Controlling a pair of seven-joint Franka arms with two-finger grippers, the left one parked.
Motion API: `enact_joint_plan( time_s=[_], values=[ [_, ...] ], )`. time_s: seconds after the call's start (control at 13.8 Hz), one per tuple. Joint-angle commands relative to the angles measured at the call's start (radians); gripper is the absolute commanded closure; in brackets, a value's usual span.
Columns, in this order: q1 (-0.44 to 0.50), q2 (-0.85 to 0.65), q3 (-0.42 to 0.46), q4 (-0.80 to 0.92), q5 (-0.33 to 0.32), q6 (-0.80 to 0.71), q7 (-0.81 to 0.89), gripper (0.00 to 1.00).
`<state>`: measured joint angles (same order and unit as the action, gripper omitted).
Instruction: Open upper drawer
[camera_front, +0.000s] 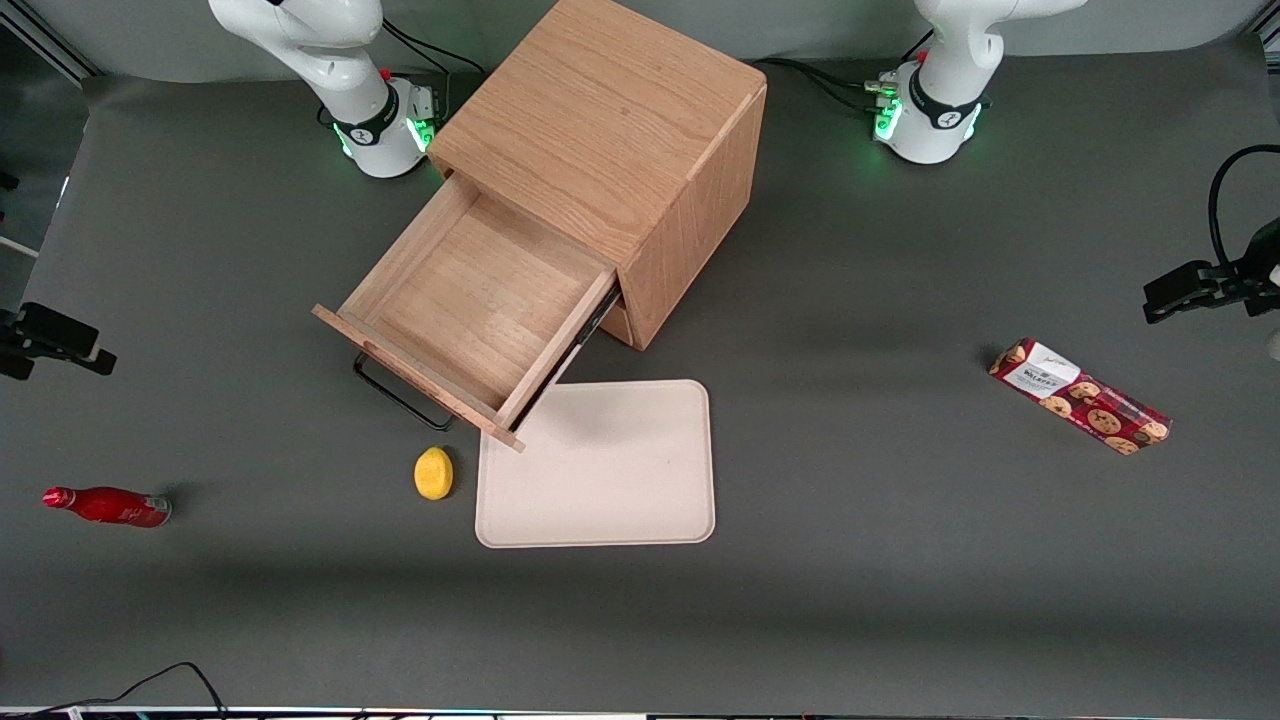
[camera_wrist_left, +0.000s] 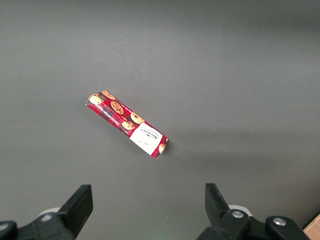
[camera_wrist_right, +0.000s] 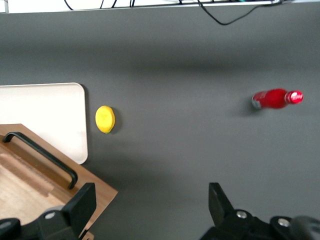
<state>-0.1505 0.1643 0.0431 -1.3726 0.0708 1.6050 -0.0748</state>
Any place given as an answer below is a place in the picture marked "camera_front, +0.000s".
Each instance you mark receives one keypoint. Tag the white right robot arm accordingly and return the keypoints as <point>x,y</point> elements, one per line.
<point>370,120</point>

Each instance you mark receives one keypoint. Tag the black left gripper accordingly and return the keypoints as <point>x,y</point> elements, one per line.
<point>1236,281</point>

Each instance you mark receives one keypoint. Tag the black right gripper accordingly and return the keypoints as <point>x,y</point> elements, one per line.
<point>30,335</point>

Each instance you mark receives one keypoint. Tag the beige rectangular tray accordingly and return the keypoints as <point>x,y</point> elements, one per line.
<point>610,470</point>

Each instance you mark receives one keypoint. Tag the yellow lemon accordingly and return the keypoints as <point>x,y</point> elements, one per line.
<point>433,474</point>

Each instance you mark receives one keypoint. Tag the red cookie box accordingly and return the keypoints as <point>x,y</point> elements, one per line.
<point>1080,397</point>

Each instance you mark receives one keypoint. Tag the wooden drawer cabinet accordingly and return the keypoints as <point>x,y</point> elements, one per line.
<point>610,110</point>

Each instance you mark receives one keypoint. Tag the aluminium frame profile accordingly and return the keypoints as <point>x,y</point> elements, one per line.
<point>50,47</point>
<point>1270,38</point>

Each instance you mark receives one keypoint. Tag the red bottle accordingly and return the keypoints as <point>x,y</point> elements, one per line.
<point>105,506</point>

